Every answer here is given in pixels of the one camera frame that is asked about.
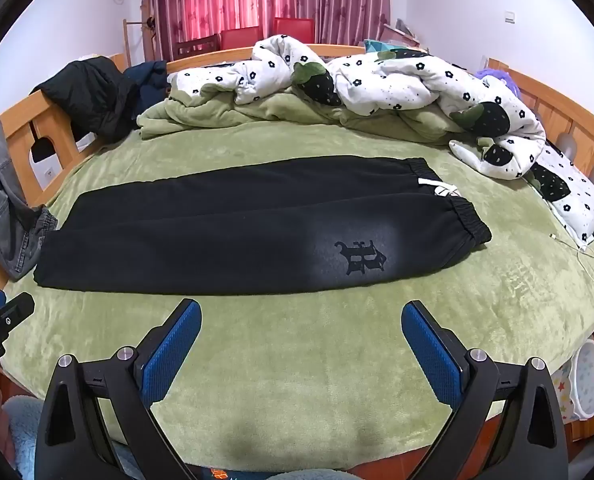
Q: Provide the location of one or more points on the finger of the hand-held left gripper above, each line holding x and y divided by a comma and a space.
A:
12, 312

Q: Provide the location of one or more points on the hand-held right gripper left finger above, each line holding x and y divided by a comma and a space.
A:
174, 350

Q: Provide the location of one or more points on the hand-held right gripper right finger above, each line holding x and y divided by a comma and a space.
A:
429, 350

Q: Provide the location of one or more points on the black pants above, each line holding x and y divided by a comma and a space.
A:
202, 230

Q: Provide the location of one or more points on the white star-print basin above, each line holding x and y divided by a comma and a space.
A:
591, 380

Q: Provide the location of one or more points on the flower-print pillow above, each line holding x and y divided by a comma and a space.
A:
577, 195

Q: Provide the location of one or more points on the black jacket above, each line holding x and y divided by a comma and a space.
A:
92, 95

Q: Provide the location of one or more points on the navy jacket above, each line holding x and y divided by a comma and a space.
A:
149, 82

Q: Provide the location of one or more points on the white flower-print quilt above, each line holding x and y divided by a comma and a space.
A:
397, 75

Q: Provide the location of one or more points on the purple plush toy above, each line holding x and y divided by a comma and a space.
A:
499, 77

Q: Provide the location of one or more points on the wooden coat rack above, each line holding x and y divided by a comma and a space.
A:
127, 40

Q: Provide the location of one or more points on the wooden chair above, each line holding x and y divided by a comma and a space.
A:
197, 47

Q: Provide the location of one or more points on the teal cloth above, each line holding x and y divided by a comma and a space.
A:
377, 46

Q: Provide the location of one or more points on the red chair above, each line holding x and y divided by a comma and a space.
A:
293, 29
241, 39

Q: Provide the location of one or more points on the wooden bed frame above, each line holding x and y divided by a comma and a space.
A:
19, 132

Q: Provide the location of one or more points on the white wall socket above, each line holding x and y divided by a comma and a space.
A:
510, 16

